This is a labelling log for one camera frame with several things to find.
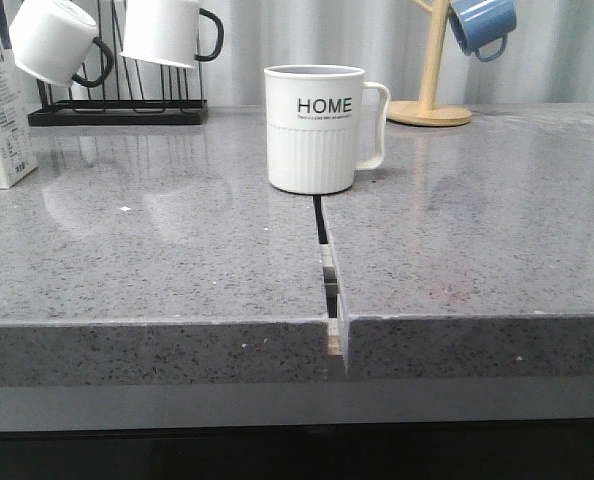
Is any white HOME mug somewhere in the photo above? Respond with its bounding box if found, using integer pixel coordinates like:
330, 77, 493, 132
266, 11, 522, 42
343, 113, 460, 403
264, 65, 390, 195

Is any wooden mug tree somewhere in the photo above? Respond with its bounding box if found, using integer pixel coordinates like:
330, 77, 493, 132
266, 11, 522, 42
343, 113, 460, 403
387, 0, 472, 127

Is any blue hanging mug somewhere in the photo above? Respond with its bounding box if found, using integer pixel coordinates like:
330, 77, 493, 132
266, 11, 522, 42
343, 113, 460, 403
448, 0, 517, 63

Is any white mug black handle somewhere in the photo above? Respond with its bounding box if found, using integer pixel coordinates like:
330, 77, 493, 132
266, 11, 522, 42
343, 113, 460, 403
121, 0, 225, 69
9, 0, 114, 88

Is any black wire mug rack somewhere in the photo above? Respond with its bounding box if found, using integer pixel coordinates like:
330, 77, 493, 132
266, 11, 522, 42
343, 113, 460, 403
26, 0, 210, 127

